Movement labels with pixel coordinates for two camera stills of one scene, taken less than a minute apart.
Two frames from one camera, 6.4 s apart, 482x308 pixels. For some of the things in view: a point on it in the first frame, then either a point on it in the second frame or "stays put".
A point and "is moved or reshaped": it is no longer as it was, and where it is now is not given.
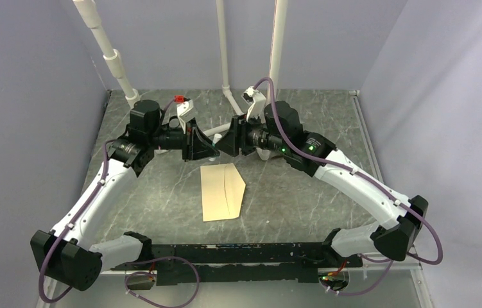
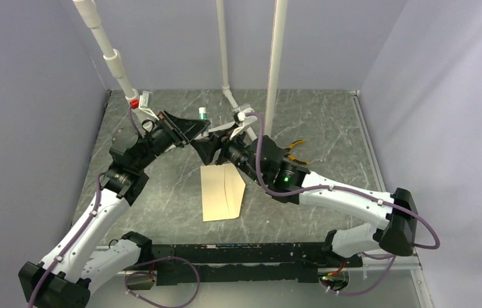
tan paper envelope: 222,190 stays put
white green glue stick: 216,138 is moved or reshaped
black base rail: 178,264 stays put
